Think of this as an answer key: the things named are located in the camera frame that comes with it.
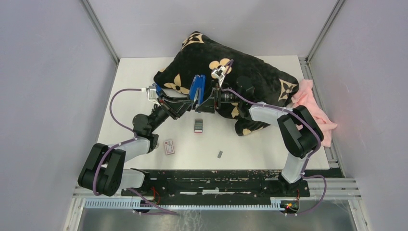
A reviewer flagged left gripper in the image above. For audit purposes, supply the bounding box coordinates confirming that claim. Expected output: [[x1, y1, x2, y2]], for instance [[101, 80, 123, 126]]
[[149, 92, 193, 133]]

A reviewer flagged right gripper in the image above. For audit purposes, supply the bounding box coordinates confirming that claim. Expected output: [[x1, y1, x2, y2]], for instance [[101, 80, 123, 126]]
[[195, 80, 242, 114]]

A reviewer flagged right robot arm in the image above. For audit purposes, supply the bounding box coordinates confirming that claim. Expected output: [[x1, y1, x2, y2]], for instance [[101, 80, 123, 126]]
[[189, 75, 323, 196]]

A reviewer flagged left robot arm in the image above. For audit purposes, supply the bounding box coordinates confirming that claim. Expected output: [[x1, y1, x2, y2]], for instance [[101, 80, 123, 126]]
[[77, 86, 197, 196]]

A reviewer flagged open box of staples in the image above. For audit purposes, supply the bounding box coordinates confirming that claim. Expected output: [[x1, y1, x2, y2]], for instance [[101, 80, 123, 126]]
[[194, 119, 204, 133]]

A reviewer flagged black pillow with beige flowers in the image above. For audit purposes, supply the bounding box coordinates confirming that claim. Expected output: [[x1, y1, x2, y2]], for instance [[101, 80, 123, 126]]
[[153, 31, 300, 137]]

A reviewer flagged closed red white staple box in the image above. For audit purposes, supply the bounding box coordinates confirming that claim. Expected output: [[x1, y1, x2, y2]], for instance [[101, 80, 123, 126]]
[[164, 140, 175, 155]]

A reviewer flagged pink cloth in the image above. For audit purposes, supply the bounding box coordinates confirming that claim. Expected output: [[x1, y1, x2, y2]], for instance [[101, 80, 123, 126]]
[[291, 79, 337, 148]]

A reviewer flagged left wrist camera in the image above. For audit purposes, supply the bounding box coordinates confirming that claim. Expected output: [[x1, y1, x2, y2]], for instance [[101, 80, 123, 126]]
[[141, 86, 159, 105]]

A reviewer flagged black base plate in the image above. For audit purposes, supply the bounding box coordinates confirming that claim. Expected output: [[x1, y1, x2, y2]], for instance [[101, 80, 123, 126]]
[[121, 168, 342, 205]]

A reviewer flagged white cable duct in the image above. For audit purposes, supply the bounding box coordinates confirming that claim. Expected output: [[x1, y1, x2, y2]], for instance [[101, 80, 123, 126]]
[[84, 198, 286, 212]]

